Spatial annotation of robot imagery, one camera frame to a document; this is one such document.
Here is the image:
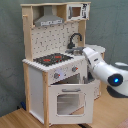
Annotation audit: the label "grey range hood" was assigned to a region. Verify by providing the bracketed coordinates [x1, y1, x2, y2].
[35, 6, 64, 27]

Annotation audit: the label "grey toy sink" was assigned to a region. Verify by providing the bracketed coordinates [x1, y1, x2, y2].
[66, 47, 83, 56]

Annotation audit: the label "wooden toy kitchen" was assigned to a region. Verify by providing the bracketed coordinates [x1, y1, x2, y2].
[22, 2, 100, 128]

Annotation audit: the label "left oven knob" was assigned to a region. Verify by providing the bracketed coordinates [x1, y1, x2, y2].
[54, 73, 60, 79]

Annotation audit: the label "oven knob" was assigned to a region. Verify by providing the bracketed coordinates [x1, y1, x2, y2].
[54, 73, 60, 79]
[72, 66, 78, 72]

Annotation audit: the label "white fridge door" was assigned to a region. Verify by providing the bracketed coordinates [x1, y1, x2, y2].
[83, 56, 103, 101]

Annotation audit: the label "black toy faucet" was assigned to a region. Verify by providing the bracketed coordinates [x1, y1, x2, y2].
[67, 33, 82, 49]

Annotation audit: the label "toy microwave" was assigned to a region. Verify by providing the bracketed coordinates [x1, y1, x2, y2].
[67, 3, 90, 20]

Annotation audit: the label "black stovetop red burners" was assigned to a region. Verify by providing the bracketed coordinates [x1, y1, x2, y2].
[34, 53, 71, 67]

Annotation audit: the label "white oven door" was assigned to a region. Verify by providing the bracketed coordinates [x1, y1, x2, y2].
[49, 82, 94, 124]

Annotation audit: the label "right oven knob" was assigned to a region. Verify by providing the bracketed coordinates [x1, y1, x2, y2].
[72, 66, 78, 72]

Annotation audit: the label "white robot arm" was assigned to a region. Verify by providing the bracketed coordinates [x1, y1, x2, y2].
[83, 47, 128, 98]

